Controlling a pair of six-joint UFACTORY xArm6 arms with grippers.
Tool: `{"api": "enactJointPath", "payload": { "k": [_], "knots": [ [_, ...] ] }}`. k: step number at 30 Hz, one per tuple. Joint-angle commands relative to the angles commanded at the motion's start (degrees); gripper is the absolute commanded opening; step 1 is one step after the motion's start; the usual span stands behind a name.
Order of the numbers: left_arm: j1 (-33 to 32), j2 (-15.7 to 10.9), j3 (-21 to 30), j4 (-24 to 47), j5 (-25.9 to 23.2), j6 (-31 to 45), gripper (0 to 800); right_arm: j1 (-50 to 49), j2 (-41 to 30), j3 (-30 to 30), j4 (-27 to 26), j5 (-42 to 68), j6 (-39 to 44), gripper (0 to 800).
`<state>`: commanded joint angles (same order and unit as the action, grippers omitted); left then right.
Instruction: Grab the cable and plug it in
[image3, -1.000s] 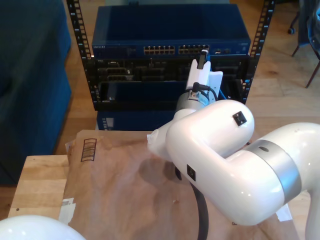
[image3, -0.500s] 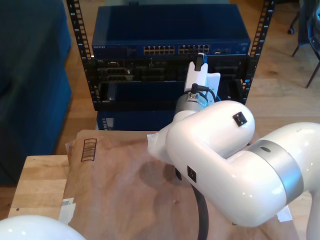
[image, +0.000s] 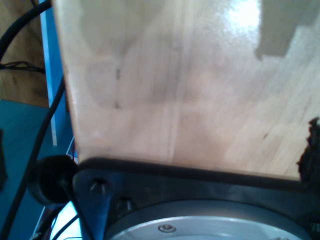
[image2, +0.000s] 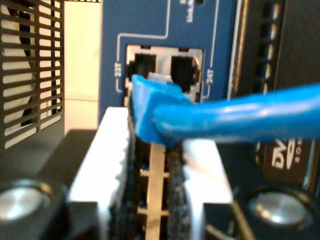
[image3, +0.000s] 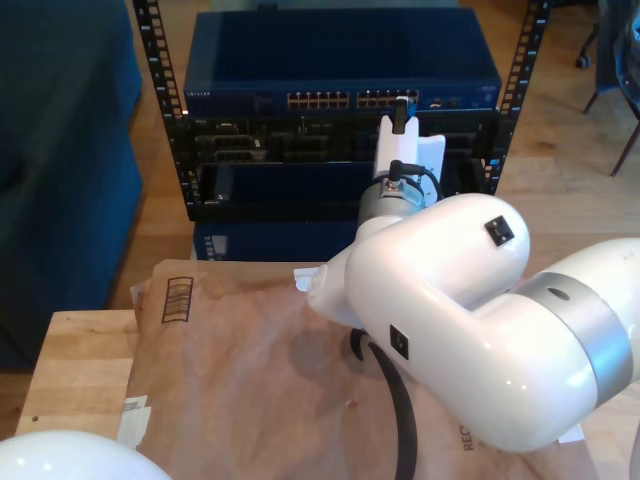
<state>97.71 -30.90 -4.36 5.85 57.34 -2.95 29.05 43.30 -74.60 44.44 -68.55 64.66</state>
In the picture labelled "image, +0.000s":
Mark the black round knob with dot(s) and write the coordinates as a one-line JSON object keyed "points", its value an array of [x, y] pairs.
{"points": [[50, 180]]}

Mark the blue metal bar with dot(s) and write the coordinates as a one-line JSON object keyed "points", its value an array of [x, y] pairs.
{"points": [[51, 75]]}

